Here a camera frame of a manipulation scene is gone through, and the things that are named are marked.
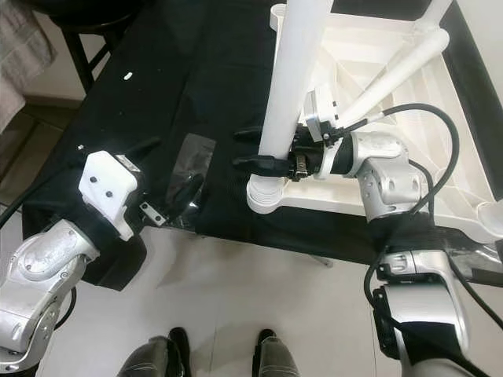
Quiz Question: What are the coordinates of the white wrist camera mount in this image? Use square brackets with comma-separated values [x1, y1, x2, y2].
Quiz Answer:
[79, 149, 151, 241]
[305, 85, 343, 144]

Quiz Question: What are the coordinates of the black stool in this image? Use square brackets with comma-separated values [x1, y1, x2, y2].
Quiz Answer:
[59, 22, 128, 76]

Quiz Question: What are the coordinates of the metal folding table frame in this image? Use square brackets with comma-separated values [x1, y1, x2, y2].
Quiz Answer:
[307, 253, 336, 269]

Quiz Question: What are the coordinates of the white plastic children table top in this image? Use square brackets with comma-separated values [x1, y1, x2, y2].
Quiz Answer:
[246, 4, 503, 244]

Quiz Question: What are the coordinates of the beige woven mat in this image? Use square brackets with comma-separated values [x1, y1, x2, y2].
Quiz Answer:
[0, 8, 50, 112]

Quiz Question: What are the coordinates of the white plastic table leg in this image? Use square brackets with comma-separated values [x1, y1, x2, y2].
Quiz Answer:
[338, 29, 452, 128]
[413, 0, 458, 37]
[475, 200, 503, 241]
[248, 0, 336, 214]

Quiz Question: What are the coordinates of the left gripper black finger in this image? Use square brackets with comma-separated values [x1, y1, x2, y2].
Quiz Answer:
[122, 137, 163, 159]
[163, 173, 206, 222]

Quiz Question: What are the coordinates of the black round bowl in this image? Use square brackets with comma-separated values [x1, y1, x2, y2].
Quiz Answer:
[31, 0, 152, 24]

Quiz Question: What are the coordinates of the black tablecloth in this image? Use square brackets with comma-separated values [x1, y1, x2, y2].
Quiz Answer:
[20, 0, 503, 291]

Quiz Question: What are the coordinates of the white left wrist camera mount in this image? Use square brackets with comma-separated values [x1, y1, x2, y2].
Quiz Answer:
[79, 149, 151, 241]

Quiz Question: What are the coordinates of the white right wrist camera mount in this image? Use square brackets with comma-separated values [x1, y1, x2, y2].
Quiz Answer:
[305, 85, 343, 144]

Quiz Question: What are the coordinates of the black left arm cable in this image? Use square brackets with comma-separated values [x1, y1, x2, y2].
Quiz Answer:
[0, 169, 89, 230]

